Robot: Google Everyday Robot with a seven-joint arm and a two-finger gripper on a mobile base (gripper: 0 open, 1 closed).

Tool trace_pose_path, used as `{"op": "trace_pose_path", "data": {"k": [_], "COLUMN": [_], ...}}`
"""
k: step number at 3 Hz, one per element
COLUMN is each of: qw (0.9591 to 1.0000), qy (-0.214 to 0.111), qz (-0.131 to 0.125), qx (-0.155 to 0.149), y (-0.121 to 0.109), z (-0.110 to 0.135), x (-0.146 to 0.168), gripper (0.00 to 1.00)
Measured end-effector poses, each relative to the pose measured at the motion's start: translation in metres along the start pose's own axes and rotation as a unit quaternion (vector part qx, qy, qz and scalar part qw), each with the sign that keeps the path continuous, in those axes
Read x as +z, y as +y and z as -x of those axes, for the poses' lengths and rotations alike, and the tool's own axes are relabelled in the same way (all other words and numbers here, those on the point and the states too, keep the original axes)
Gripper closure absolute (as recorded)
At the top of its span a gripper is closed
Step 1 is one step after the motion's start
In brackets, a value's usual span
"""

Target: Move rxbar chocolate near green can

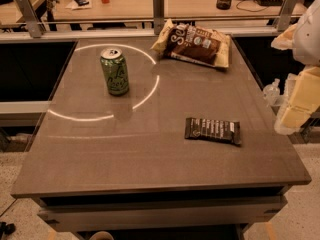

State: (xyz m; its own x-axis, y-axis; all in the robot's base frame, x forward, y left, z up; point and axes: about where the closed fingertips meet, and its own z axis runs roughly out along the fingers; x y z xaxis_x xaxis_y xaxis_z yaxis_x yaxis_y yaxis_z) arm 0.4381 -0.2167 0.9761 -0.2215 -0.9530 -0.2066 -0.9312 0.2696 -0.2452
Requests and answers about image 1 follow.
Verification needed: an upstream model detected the green soda can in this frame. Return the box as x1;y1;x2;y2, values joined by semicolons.
100;48;129;96

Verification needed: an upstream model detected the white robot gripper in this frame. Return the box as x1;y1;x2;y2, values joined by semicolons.
271;0;320;135

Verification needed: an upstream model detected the left metal rail bracket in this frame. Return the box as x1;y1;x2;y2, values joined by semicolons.
15;0;44;38

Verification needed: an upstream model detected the metal rail bracket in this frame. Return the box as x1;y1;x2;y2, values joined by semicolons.
15;0;44;38
153;0;164;35
274;0;298;32

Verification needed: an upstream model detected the clear plastic bottle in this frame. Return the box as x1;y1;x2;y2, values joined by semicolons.
263;78;280;106

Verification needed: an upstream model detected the black rxbar chocolate bar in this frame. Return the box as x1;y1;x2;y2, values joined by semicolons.
184;117;241;146

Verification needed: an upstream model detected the table drawer front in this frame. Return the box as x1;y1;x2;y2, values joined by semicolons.
38;195;287;232

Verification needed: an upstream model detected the black mesh cup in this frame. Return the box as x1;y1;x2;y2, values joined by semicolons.
216;0;232;10

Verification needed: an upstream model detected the middle metal rail bracket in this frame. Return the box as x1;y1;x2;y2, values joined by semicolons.
153;0;164;35

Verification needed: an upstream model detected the brown and yellow snack bag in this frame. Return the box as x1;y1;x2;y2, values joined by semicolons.
151;19;231;69

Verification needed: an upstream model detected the right metal rail bracket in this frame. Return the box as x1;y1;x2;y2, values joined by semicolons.
274;0;298;32

